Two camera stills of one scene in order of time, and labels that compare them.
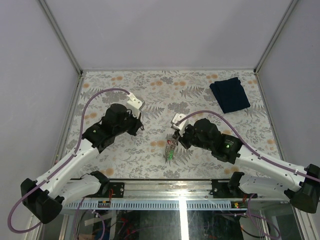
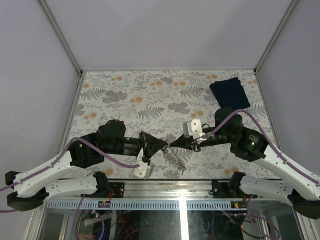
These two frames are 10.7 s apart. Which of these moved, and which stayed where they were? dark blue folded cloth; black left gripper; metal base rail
Moved: black left gripper
Stayed: dark blue folded cloth; metal base rail
